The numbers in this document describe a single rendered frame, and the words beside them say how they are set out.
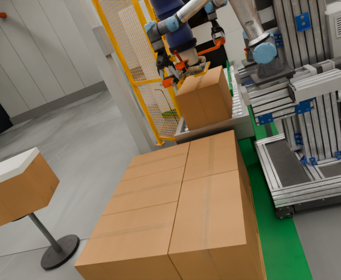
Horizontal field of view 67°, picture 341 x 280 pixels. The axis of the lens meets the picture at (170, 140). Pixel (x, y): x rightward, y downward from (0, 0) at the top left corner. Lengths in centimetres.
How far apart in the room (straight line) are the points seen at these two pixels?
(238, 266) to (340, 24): 145
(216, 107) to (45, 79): 1164
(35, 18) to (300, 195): 1222
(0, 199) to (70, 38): 1038
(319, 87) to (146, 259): 130
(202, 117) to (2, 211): 185
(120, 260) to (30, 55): 1244
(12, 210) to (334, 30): 262
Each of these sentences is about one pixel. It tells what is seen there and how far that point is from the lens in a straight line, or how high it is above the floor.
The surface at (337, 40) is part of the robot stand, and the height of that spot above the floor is 107.
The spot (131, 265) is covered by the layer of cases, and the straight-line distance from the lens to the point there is 156.
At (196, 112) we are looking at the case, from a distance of 235.
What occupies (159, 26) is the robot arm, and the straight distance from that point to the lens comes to 160.
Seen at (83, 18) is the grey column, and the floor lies 189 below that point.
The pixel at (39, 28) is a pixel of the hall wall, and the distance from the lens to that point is 1298.
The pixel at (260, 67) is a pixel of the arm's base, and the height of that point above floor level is 110.
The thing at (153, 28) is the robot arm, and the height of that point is 153.
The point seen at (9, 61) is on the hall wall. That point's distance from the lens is 1418.
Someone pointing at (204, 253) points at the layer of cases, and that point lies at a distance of 138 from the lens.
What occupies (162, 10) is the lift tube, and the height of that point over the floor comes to 162.
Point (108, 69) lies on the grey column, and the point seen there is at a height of 133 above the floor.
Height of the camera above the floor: 153
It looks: 23 degrees down
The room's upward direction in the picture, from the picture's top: 24 degrees counter-clockwise
